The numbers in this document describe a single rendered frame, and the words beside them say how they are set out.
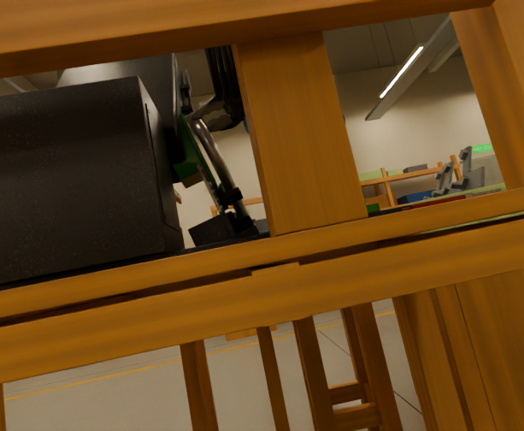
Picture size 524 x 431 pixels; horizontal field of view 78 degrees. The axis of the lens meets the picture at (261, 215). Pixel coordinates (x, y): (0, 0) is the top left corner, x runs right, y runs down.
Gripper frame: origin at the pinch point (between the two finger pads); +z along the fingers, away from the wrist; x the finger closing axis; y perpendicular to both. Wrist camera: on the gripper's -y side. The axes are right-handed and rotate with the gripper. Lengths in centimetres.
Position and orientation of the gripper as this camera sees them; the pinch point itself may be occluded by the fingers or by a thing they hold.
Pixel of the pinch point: (200, 123)
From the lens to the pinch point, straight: 86.1
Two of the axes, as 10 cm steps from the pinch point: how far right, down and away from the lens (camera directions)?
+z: -8.5, 5.0, -1.5
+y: -4.4, -5.3, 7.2
